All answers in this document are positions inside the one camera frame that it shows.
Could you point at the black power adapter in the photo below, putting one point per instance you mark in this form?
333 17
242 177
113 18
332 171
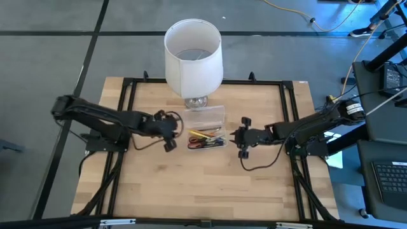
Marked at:
391 79

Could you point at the orange pencil yellow eraser cap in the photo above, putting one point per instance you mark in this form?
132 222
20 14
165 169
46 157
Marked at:
205 134

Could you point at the black table leg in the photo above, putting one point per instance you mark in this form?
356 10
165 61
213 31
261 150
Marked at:
349 140
388 54

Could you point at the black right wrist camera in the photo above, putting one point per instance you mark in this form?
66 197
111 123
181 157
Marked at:
243 155

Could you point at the yellow plug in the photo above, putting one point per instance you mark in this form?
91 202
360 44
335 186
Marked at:
332 98

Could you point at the black table frame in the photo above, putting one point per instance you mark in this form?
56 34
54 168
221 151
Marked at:
254 82

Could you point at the black power strip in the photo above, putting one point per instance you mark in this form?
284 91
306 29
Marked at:
348 80

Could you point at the black laptop keyboard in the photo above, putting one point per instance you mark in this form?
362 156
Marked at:
392 181

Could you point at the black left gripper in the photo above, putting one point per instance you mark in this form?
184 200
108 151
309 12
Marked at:
163 125

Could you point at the black foreground beam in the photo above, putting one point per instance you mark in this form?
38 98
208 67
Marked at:
47 222

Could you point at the person's shoe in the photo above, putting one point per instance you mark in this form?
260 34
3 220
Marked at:
361 31

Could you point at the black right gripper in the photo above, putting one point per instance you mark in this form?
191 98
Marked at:
246 136

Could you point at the person's leg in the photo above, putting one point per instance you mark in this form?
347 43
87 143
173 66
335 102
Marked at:
375 24

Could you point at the black caster wheel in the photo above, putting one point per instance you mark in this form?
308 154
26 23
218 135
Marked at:
363 213

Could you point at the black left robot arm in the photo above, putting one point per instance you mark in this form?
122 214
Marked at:
95 114

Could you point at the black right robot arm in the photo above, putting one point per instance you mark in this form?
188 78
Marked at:
302 128

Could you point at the silver beam bracket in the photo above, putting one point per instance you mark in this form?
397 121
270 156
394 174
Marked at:
117 222
294 226

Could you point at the white shade table lamp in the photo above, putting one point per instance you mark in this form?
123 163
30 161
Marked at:
194 73

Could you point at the clear plastic supply box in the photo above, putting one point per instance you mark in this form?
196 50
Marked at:
203 116

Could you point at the black side table top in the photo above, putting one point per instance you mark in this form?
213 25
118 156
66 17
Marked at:
365 191
375 127

